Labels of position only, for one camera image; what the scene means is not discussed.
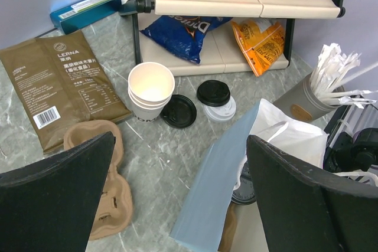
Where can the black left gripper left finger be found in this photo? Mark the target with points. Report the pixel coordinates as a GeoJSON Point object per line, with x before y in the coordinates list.
{"type": "Point", "coordinates": [50, 205]}

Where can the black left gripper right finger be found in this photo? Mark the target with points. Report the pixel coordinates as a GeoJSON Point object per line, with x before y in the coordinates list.
{"type": "Point", "coordinates": [305, 208]}

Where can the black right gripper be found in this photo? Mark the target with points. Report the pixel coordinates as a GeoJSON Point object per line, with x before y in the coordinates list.
{"type": "Point", "coordinates": [351, 153]}

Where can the light blue paper bag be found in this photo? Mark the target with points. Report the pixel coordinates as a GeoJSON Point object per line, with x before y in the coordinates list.
{"type": "Point", "coordinates": [200, 223]}

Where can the white paper cup stack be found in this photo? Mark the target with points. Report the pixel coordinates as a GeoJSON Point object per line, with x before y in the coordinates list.
{"type": "Point", "coordinates": [150, 87]}

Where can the separated brown cup carrier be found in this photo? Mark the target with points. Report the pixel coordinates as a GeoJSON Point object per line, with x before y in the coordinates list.
{"type": "Point", "coordinates": [229, 229]}

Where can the white plastic cup lids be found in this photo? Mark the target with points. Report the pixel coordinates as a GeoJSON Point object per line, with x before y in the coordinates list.
{"type": "Point", "coordinates": [222, 113]}

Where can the brown coffee bean bag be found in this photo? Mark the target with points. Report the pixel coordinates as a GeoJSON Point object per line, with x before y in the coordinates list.
{"type": "Point", "coordinates": [60, 83]}

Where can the brown pulp cup carrier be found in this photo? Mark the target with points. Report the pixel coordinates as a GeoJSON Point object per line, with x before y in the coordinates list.
{"type": "Point", "coordinates": [115, 209]}

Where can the grey cup of stirrers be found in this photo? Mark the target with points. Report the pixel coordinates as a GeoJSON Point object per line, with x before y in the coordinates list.
{"type": "Point", "coordinates": [321, 92]}

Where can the orange snack bag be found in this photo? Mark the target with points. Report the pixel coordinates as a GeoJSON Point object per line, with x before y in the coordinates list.
{"type": "Point", "coordinates": [261, 42]}

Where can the cream checkered shelf rack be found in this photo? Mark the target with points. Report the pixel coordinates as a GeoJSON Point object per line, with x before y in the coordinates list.
{"type": "Point", "coordinates": [221, 54]}

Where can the blue R&O box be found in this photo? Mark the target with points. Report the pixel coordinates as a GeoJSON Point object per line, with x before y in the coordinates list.
{"type": "Point", "coordinates": [84, 13]}

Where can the blue chip bag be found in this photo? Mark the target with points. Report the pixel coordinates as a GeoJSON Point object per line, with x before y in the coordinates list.
{"type": "Point", "coordinates": [183, 36]}

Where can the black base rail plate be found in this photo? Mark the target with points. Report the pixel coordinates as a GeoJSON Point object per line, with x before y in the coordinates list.
{"type": "Point", "coordinates": [350, 119]}

